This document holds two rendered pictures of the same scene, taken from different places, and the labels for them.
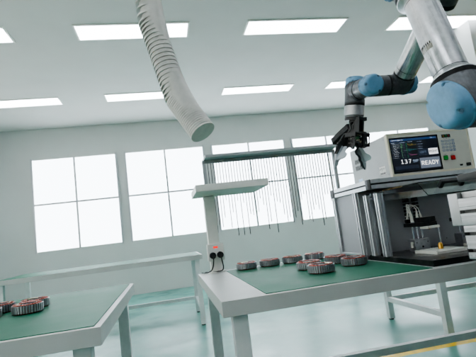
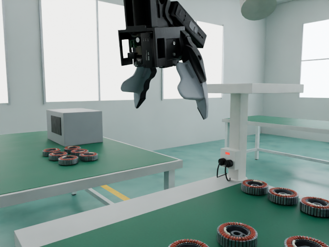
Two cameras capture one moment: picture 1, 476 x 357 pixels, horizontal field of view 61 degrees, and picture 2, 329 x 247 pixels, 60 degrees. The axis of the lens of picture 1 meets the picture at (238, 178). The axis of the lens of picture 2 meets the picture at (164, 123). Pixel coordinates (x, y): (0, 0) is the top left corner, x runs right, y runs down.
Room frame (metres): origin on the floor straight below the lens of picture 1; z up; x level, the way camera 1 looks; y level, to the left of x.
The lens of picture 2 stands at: (1.33, -0.86, 1.18)
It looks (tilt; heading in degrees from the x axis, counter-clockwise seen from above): 7 degrees down; 63
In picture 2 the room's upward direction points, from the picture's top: straight up
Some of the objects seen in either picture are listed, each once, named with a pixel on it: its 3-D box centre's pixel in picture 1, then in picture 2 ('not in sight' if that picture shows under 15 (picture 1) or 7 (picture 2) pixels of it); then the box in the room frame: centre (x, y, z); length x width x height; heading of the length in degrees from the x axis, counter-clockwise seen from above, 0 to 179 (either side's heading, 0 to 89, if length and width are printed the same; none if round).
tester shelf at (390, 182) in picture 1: (409, 183); not in sight; (2.07, -0.87, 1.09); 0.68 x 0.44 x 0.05; 101
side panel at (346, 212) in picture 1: (349, 227); not in sight; (2.09, -0.54, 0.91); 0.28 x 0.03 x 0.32; 11
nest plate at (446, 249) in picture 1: (441, 250); not in sight; (1.73, -0.81, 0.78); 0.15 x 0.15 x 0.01; 11
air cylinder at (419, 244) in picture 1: (419, 244); not in sight; (1.88, -0.79, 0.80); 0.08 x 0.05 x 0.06; 101
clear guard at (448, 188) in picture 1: (428, 189); not in sight; (1.74, -0.81, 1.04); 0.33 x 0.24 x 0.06; 11
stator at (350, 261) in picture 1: (353, 260); not in sight; (1.81, -0.46, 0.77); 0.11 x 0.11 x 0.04
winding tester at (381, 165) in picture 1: (407, 159); not in sight; (2.08, -0.89, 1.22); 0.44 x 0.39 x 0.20; 101
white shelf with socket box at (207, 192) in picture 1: (231, 228); (237, 138); (2.16, 0.06, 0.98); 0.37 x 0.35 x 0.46; 101
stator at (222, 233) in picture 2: (309, 264); (236, 235); (1.87, -0.27, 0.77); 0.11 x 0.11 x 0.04
